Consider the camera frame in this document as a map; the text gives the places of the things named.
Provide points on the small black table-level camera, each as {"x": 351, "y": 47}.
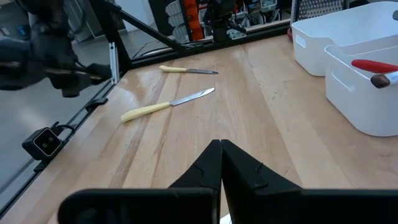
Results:
{"x": 43, "y": 144}

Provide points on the white plastic bin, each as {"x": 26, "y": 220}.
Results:
{"x": 314, "y": 59}
{"x": 357, "y": 105}

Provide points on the white frame bracket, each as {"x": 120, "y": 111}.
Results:
{"x": 113, "y": 62}

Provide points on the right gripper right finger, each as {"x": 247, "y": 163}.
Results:
{"x": 311, "y": 208}

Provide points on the parts shelf with red bins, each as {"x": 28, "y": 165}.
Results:
{"x": 192, "y": 18}

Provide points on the red silicone spoon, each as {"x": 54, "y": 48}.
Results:
{"x": 371, "y": 66}

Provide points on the red and steel box grater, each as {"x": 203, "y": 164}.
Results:
{"x": 320, "y": 7}

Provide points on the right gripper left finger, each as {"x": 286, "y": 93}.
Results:
{"x": 149, "y": 208}

